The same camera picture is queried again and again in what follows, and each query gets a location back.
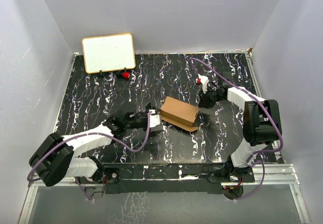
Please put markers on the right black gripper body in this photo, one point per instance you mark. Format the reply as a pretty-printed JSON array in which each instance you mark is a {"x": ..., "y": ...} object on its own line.
[{"x": 211, "y": 97}]

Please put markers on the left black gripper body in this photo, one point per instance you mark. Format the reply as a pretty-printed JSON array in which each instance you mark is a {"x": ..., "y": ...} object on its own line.
[{"x": 142, "y": 118}]

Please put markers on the brown cardboard box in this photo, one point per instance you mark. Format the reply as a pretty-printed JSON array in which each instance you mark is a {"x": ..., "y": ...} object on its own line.
[{"x": 179, "y": 114}]

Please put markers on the red black stamp toy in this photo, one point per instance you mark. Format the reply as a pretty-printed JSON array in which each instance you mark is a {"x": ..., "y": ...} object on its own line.
[{"x": 124, "y": 74}]

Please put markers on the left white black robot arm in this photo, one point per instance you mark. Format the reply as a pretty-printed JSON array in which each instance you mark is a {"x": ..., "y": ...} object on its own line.
[{"x": 60, "y": 156}]

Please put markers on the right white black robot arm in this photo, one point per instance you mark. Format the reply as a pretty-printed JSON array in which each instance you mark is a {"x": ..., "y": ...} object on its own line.
[{"x": 261, "y": 123}]

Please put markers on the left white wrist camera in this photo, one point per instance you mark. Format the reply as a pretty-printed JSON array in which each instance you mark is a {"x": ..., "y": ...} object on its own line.
[{"x": 154, "y": 118}]

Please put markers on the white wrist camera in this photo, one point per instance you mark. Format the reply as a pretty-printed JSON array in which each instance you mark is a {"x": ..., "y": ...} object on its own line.
[
  {"x": 154, "y": 118},
  {"x": 203, "y": 82}
]

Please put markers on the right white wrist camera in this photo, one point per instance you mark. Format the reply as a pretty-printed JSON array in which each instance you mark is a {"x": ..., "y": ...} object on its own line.
[{"x": 203, "y": 82}]

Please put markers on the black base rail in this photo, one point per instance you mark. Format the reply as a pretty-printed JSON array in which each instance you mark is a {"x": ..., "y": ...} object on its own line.
[{"x": 170, "y": 177}]

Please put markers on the white board orange frame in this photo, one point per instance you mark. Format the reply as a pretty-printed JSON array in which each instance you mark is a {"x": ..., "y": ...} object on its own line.
[{"x": 108, "y": 53}]

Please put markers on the aluminium frame rail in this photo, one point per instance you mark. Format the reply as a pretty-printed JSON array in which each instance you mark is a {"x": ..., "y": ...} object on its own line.
[{"x": 274, "y": 197}]

